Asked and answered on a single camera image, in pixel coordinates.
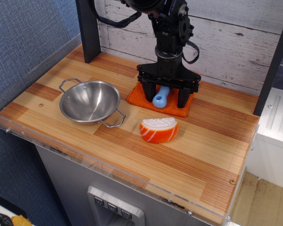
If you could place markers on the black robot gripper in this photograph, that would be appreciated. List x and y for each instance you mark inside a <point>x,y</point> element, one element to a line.
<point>169,72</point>

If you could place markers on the toy salmon sushi piece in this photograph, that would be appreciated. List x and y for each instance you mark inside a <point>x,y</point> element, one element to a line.
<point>159,130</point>

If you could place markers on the silver dispenser button panel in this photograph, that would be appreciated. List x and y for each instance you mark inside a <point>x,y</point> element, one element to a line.
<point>109,210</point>

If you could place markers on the black yellow object bottom left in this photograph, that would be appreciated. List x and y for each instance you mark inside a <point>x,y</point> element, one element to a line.
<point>17,220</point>

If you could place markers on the black right vertical post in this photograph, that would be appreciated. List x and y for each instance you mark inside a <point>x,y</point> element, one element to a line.
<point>270,77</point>

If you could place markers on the blue grey toy scoop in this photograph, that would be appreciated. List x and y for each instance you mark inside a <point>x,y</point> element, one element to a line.
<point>160,99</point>

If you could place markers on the clear acrylic table guard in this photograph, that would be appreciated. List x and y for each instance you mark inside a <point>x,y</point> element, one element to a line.
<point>193,169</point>

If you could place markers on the black left vertical post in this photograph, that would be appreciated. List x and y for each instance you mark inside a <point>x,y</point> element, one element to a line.
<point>89,30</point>

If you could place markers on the black vertical post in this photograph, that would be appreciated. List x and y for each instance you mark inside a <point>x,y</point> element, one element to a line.
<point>89,30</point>
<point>270,77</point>

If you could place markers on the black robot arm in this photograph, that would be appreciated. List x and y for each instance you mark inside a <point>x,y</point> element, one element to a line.
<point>172,29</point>

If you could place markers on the grey toy fridge cabinet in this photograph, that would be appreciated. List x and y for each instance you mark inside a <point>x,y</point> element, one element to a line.
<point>71,181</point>

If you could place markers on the white plastic toy sink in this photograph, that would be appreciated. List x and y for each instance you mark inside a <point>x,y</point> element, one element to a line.
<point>265,158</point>

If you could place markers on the stainless steel two-handled bowl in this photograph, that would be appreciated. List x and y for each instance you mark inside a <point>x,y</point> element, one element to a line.
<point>89,101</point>

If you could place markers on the orange knitted cloth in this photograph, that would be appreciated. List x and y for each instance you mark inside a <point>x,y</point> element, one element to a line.
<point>137,97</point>

